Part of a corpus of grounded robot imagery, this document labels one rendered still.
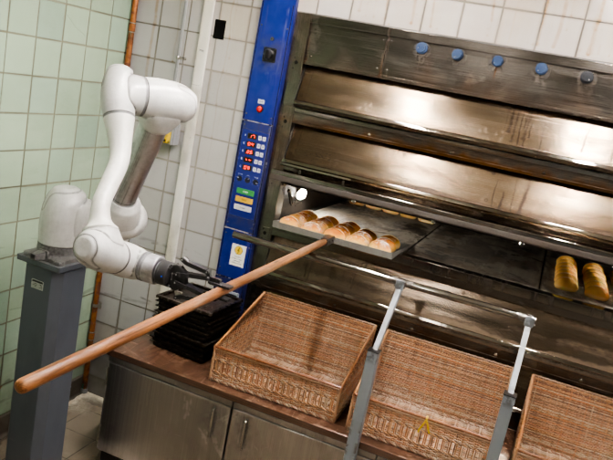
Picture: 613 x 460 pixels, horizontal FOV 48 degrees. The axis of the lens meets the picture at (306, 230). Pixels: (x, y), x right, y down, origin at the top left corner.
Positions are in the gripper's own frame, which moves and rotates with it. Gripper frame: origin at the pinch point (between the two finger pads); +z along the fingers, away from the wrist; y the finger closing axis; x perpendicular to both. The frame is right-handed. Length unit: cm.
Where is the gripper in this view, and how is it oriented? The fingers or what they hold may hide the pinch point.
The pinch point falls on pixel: (220, 290)
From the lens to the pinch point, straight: 203.0
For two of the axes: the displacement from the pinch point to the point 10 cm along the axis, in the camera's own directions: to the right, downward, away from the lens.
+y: -2.0, 9.6, 2.2
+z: 9.2, 2.6, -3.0
